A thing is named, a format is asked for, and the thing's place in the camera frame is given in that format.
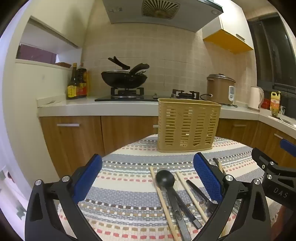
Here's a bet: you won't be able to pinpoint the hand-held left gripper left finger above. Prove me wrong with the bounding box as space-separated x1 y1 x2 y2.
24 153 103 241

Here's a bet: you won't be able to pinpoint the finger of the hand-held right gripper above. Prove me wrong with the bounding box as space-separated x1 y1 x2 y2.
252 148 278 173
280 138 296 152

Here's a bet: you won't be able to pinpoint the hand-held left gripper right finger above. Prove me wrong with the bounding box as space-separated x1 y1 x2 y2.
193 152 272 241

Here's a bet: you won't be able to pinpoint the black plastic fork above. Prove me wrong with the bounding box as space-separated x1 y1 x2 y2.
186 180 218 214

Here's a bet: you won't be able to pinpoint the black flat-handled utensil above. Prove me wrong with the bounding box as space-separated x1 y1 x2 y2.
174 197 202 229

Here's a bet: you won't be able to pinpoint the black plastic ladle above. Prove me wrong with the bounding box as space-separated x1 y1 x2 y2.
155 170 192 241

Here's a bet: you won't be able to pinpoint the tan plastic utensil basket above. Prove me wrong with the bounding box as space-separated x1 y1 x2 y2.
157 98 222 153

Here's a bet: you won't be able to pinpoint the steel sink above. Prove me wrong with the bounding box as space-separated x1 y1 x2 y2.
269 115 296 127

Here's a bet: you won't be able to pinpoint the striped woven tablecloth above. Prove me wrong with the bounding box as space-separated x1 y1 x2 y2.
57 134 281 241

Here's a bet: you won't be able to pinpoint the yellow plastic bottle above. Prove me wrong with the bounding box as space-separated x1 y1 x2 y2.
269 91 282 116

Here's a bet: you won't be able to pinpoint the white electric kettle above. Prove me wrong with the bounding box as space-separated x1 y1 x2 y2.
248 86 265 110

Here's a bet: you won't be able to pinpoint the white printed sheet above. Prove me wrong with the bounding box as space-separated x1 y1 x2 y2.
0 164 26 222

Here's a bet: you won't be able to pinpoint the black glass gas stove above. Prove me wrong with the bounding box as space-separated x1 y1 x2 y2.
95 87 200 102

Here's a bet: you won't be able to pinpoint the brown rice cooker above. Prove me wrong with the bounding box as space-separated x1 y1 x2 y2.
206 74 236 105

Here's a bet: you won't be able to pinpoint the dark kitchen window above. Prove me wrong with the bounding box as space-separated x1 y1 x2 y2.
248 13 296 92

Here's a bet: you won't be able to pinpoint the dark soy sauce bottle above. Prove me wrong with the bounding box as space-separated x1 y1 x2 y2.
67 63 78 100

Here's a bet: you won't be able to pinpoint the dark sauce bottles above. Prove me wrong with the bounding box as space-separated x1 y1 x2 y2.
76 63 88 98

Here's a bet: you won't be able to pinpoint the black wok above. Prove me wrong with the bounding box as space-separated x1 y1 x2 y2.
101 70 148 90

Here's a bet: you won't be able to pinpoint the grey range hood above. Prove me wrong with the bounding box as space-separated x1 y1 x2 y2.
102 0 224 32

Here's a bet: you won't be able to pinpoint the black power cable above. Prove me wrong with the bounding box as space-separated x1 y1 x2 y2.
200 93 238 108

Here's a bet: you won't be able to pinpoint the white and yellow wall cabinet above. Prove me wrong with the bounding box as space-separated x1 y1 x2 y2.
202 0 255 55

